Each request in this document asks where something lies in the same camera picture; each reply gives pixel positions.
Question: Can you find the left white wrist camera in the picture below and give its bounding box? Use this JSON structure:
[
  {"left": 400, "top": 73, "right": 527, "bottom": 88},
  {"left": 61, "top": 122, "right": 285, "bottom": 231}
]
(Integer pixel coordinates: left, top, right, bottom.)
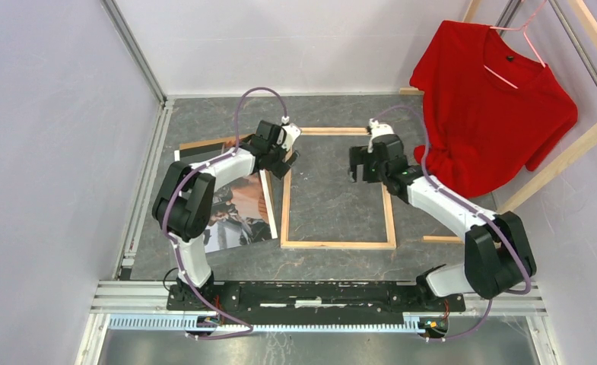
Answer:
[{"left": 278, "top": 116, "right": 302, "bottom": 151}]

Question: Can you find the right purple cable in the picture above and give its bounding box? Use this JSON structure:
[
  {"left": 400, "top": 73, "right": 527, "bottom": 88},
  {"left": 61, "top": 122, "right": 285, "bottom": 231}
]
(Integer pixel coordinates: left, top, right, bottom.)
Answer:
[{"left": 370, "top": 106, "right": 533, "bottom": 342}]

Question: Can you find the colour photo print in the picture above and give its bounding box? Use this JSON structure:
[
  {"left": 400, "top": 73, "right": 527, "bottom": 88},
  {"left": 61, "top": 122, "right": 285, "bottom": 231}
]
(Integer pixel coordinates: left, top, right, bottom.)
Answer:
[{"left": 203, "top": 170, "right": 278, "bottom": 252}]

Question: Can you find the pink wire hanger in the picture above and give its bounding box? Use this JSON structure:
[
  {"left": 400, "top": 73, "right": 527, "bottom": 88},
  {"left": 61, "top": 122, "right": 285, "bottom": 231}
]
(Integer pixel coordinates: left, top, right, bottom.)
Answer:
[{"left": 483, "top": 0, "right": 550, "bottom": 90}]

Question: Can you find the white wooden picture frame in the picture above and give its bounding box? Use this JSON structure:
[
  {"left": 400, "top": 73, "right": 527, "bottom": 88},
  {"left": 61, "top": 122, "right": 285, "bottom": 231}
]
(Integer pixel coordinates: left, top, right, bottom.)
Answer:
[{"left": 280, "top": 127, "right": 397, "bottom": 250}]

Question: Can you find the red t-shirt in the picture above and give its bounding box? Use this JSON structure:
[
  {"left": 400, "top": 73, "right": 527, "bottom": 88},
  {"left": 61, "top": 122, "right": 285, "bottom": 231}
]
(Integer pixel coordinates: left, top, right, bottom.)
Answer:
[{"left": 409, "top": 20, "right": 580, "bottom": 200}]

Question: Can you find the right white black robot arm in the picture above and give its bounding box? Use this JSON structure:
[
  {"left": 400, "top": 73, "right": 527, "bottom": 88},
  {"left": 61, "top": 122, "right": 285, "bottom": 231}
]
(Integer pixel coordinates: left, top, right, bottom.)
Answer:
[{"left": 349, "top": 135, "right": 537, "bottom": 310}]

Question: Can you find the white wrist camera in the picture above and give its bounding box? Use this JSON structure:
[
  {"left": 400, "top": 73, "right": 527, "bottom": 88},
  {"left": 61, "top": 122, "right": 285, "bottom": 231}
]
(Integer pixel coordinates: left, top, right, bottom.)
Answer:
[
  {"left": 367, "top": 119, "right": 394, "bottom": 153},
  {"left": 278, "top": 116, "right": 302, "bottom": 151}
]

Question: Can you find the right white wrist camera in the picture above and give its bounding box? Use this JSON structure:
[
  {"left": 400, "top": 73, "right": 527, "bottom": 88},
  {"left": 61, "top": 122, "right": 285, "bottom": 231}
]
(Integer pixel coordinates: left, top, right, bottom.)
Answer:
[{"left": 367, "top": 119, "right": 394, "bottom": 153}]

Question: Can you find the wooden clothes rack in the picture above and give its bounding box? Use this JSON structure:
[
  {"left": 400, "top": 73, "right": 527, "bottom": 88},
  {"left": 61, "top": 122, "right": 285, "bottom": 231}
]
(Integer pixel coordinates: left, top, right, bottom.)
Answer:
[{"left": 399, "top": 0, "right": 597, "bottom": 244}]

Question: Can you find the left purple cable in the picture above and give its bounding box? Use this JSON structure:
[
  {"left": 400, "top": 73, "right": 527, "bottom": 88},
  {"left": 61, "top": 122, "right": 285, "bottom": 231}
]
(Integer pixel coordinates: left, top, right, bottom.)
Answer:
[{"left": 160, "top": 87, "right": 291, "bottom": 341}]

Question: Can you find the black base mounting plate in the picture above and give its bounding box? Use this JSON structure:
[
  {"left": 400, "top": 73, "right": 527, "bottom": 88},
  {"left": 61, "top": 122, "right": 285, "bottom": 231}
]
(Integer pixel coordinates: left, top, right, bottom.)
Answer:
[{"left": 167, "top": 281, "right": 466, "bottom": 325}]

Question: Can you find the brown cardboard backing board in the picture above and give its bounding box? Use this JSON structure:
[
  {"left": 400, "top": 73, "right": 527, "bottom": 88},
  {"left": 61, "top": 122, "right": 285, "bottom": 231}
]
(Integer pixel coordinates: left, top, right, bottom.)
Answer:
[{"left": 178, "top": 133, "right": 276, "bottom": 217}]

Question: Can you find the purple cable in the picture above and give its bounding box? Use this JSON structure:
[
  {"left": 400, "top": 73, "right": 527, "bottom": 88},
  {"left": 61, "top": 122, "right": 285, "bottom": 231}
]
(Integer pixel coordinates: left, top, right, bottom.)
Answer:
[
  {"left": 160, "top": 87, "right": 291, "bottom": 341},
  {"left": 370, "top": 106, "right": 533, "bottom": 342}
]

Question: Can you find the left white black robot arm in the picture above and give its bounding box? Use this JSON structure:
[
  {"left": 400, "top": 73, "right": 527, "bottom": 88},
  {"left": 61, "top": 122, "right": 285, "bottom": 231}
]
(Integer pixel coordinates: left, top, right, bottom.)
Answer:
[{"left": 152, "top": 121, "right": 302, "bottom": 310}]

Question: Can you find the aluminium rail frame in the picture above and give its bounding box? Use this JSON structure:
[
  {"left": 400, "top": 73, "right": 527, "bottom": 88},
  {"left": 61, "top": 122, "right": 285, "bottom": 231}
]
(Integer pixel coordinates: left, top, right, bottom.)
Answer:
[{"left": 75, "top": 281, "right": 563, "bottom": 364}]

